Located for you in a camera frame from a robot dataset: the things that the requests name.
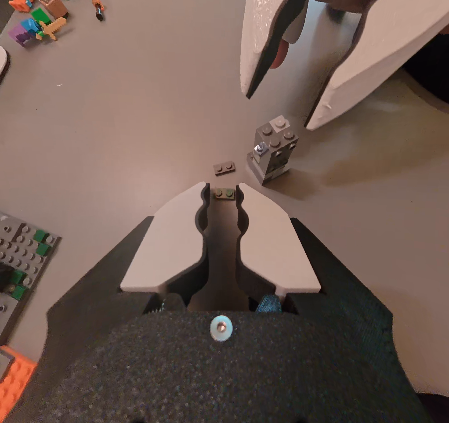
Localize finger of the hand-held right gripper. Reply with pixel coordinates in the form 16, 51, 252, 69
240, 0, 313, 100
303, 0, 449, 131

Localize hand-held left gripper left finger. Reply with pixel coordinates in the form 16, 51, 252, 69
119, 181, 211, 294

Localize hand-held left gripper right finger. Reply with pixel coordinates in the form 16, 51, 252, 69
235, 183, 323, 295

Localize grey brick assembly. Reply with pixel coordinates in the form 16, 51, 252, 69
246, 115, 299, 186

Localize grey desk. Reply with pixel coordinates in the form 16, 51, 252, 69
0, 0, 449, 416

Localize person's right hand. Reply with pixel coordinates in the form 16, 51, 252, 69
269, 39, 290, 70

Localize toy brick building model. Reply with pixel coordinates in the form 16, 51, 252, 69
0, 213, 62, 409

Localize tan toy sword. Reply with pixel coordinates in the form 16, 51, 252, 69
37, 17, 67, 41

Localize brown toy block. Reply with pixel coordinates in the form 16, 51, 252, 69
39, 0, 69, 18

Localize purple blue green toy figure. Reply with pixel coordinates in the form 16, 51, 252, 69
8, 7, 53, 47

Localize white book stand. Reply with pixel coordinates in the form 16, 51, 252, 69
0, 45, 11, 80

